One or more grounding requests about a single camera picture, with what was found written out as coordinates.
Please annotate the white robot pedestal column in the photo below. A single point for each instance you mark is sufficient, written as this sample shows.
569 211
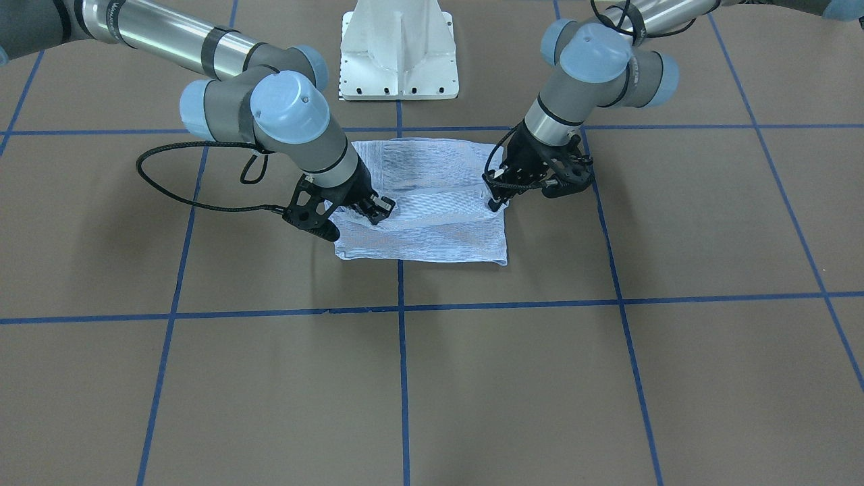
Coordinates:
398 51

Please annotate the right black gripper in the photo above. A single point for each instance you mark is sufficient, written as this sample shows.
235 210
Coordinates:
356 190

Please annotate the light blue striped shirt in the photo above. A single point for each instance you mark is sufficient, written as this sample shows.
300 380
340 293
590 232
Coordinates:
441 213

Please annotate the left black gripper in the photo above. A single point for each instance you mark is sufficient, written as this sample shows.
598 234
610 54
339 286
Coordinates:
524 153

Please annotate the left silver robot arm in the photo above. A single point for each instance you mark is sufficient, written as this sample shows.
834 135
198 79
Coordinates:
597 63

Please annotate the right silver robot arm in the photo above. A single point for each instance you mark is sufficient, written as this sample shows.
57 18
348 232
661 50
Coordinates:
250 95

